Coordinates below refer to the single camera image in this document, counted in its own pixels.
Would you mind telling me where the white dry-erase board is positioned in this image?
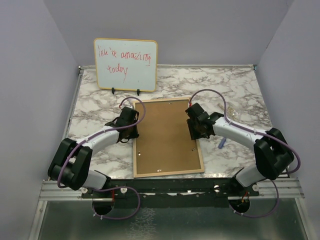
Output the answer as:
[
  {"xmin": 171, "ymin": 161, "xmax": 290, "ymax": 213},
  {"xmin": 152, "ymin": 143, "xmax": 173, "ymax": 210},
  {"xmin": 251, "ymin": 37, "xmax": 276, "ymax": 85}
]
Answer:
[{"xmin": 93, "ymin": 38, "xmax": 158, "ymax": 92}]

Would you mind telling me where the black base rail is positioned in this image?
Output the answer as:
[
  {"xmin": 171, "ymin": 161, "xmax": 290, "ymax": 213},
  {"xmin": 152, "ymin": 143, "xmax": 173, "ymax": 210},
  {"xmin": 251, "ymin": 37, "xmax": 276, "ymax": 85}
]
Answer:
[{"xmin": 79, "ymin": 178, "xmax": 259, "ymax": 209}]

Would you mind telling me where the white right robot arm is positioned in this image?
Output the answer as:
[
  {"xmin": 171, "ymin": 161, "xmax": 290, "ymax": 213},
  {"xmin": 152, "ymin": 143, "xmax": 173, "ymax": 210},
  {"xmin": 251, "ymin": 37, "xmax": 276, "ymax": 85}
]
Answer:
[{"xmin": 185, "ymin": 103, "xmax": 294, "ymax": 196}]

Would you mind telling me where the black whiteboard stand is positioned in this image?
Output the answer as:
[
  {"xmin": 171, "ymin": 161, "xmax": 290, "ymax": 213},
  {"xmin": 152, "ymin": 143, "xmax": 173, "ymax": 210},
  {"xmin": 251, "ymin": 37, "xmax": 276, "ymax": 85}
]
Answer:
[{"xmin": 111, "ymin": 87, "xmax": 141, "ymax": 96}]

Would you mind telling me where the blue picture frame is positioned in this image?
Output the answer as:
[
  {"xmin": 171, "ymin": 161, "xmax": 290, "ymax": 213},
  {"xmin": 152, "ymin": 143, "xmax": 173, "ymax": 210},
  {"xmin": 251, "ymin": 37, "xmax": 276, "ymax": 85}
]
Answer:
[{"xmin": 131, "ymin": 98, "xmax": 206, "ymax": 179}]

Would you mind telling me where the clear bag of hardware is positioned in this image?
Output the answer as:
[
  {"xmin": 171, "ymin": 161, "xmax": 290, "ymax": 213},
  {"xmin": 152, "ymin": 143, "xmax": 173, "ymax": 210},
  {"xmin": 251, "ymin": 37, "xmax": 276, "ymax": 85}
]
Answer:
[{"xmin": 217, "ymin": 103, "xmax": 240, "ymax": 121}]

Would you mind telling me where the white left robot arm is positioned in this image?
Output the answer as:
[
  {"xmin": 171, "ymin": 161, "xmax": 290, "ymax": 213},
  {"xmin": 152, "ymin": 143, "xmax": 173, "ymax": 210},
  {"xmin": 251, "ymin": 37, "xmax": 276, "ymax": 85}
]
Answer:
[{"xmin": 47, "ymin": 107, "xmax": 139, "ymax": 198}]

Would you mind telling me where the blue red screwdriver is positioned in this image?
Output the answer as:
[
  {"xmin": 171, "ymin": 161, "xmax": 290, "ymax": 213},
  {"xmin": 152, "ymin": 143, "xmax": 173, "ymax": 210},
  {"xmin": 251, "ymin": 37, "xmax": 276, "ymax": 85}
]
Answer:
[{"xmin": 218, "ymin": 137, "xmax": 227, "ymax": 149}]

